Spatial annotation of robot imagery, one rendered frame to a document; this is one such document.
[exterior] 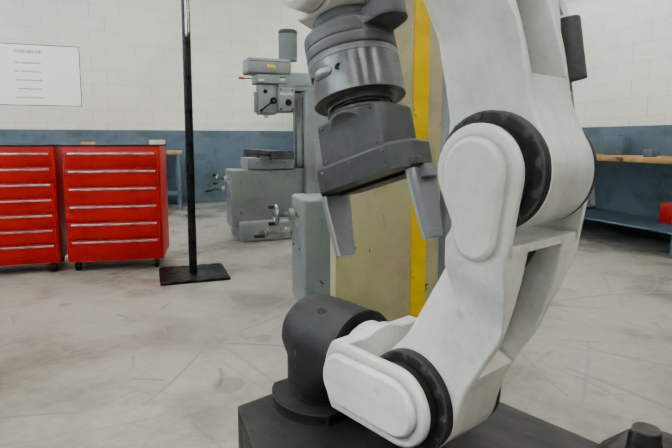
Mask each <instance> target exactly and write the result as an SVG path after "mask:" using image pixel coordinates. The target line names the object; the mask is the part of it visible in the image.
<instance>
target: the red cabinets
mask: <svg viewBox="0 0 672 448"><path fill-rule="evenodd" d="M168 248H169V222H168V193H167V164H166V144H77V145H66V144H46V145H0V266H11V265H27V264H42V263H51V271H56V270H57V263H58V262H61V261H65V256H66V255H67V254H68V262H69V263H72V262H75V270H76V271H81V269H82V262H94V261H116V260H138V259H154V266H155V267H159V259H160V258H164V256H165V254H166V252H167V250H168Z"/></svg>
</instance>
